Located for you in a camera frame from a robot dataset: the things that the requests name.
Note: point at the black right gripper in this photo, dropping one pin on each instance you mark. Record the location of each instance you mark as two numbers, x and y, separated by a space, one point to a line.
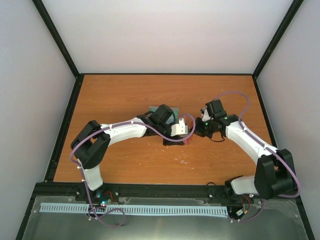
197 130

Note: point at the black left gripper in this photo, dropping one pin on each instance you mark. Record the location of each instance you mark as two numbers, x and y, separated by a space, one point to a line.
167 142

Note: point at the grey glasses case green lining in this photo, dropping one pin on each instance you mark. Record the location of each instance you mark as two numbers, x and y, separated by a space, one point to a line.
172 118

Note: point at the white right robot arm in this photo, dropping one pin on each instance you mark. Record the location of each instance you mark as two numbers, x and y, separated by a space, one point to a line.
274 168

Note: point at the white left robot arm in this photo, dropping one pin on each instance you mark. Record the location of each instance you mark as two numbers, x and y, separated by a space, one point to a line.
91 144

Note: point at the grey metal front plate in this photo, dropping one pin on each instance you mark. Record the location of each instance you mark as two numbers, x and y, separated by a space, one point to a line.
273 220

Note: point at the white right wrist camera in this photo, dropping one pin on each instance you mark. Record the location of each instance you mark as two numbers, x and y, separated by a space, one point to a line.
205 115

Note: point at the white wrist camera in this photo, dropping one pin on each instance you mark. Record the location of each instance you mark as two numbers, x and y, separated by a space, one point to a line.
205 115
180 128

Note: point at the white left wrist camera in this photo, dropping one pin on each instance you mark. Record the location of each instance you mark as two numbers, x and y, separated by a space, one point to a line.
180 128

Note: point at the light blue slotted cable duct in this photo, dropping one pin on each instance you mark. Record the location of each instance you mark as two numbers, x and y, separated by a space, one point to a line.
136 210

